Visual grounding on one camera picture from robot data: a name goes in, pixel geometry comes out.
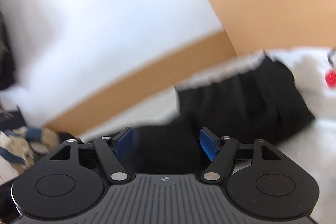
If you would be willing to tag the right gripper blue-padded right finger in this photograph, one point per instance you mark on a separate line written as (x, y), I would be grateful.
(221, 152)

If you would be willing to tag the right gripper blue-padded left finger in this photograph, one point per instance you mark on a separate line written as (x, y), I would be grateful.
(111, 151)

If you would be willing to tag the small black garment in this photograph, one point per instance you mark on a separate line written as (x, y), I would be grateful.
(263, 103)

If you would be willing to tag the white beige blue duvet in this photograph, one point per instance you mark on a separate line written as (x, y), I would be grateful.
(21, 148)

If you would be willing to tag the white bed sheet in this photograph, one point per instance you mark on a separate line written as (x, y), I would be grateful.
(313, 147)

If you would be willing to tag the dark blue printed pillow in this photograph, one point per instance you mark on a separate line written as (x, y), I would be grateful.
(11, 119)

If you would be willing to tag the red round object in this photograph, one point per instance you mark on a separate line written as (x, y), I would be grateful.
(330, 78)

